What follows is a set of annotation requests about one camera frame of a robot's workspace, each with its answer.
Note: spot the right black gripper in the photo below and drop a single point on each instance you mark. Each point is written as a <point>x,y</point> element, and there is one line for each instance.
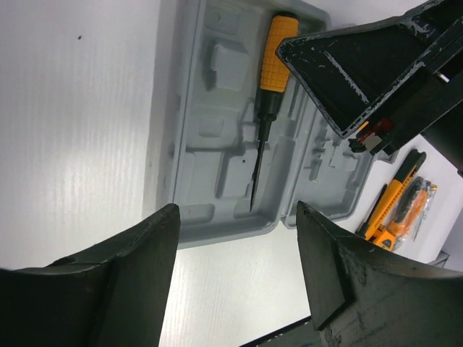
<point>402,76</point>

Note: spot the orange tape measure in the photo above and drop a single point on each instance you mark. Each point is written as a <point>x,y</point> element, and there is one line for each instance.
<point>385,240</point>

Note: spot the grey plastic tool case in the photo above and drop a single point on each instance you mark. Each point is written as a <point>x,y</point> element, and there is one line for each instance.
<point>211,147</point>

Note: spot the orange black utility knife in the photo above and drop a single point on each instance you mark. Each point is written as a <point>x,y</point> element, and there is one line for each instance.
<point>391,193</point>

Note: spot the orange black screwdriver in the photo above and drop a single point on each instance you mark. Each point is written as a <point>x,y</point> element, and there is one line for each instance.
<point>274,76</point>

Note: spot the orange handled pliers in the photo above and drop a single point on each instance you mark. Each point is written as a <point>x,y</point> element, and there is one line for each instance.
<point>409,208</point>

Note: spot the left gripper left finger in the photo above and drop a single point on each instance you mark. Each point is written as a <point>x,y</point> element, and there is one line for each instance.
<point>113,293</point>

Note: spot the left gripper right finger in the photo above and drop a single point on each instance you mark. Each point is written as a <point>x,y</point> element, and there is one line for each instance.
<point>362,295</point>

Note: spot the clear voltage tester pen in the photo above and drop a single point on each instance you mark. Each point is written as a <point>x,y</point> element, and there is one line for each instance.
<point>423,215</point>

